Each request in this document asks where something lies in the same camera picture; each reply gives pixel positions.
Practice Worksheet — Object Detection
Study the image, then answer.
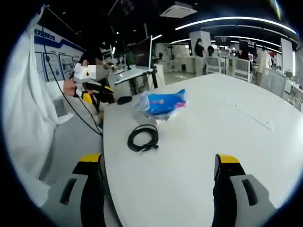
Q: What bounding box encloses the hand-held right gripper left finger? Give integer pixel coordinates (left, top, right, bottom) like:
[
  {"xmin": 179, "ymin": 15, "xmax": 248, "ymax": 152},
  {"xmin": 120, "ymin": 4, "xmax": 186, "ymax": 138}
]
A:
[{"xmin": 40, "ymin": 153, "xmax": 107, "ymax": 227}]

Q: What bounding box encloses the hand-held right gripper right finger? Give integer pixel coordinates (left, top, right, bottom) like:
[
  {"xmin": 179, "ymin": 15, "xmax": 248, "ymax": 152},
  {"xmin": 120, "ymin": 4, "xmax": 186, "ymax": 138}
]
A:
[{"xmin": 212, "ymin": 153, "xmax": 279, "ymax": 227}]

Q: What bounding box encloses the small black oblong item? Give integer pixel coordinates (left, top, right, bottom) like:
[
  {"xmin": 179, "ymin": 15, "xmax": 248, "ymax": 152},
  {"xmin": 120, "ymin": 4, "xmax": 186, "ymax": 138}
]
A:
[{"xmin": 117, "ymin": 96, "xmax": 133, "ymax": 105}]

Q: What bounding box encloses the blue plastic package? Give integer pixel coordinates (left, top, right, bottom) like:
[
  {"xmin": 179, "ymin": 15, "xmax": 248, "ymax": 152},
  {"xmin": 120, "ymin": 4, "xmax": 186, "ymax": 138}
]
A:
[{"xmin": 132, "ymin": 88, "xmax": 187, "ymax": 125}]

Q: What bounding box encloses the white tabletop table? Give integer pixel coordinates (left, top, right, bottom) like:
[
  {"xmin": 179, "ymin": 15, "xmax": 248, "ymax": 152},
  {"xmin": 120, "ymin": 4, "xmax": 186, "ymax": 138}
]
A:
[{"xmin": 102, "ymin": 72, "xmax": 303, "ymax": 227}]

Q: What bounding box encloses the person's left hand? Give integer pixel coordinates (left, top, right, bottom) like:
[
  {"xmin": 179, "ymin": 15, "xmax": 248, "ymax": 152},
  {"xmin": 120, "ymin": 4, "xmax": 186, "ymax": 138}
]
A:
[{"xmin": 63, "ymin": 79, "xmax": 77, "ymax": 96}]

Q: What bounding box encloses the white standing desk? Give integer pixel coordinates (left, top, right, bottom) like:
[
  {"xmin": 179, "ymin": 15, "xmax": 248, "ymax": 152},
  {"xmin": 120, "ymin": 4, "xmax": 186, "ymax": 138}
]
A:
[{"xmin": 110, "ymin": 65, "xmax": 159, "ymax": 95}]

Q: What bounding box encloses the person's white garment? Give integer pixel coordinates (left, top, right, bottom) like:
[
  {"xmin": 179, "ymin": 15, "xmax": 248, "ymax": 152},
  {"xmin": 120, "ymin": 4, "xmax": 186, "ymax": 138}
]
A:
[{"xmin": 1, "ymin": 6, "xmax": 74, "ymax": 208}]

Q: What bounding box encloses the ceiling air conditioner unit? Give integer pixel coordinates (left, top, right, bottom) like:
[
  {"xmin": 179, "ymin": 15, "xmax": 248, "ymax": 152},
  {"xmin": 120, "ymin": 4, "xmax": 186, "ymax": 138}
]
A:
[{"xmin": 159, "ymin": 0, "xmax": 198, "ymax": 19}]

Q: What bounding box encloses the white mesh office chair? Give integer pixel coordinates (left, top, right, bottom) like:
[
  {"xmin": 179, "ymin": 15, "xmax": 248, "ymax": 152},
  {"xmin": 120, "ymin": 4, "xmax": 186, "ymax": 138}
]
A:
[
  {"xmin": 205, "ymin": 56, "xmax": 226, "ymax": 74},
  {"xmin": 233, "ymin": 57, "xmax": 252, "ymax": 82}
]

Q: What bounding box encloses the white low cabinet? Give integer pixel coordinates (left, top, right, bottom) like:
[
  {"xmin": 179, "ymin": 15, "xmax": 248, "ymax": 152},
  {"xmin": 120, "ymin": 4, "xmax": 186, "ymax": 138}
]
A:
[{"xmin": 263, "ymin": 69, "xmax": 288, "ymax": 98}]

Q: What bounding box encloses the long curved ceiling light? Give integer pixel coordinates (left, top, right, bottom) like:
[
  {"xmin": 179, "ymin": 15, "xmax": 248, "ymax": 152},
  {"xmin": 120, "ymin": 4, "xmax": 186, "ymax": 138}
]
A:
[{"xmin": 174, "ymin": 16, "xmax": 298, "ymax": 34}]

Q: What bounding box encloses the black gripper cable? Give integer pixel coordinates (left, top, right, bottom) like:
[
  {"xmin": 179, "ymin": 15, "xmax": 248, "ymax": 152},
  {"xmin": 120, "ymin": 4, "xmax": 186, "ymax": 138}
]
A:
[{"xmin": 42, "ymin": 3, "xmax": 104, "ymax": 137}]

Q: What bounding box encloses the blue white wall poster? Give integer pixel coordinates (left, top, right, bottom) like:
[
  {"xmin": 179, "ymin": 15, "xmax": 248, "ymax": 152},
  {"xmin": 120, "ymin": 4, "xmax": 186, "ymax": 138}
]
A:
[{"xmin": 34, "ymin": 22, "xmax": 87, "ymax": 82}]

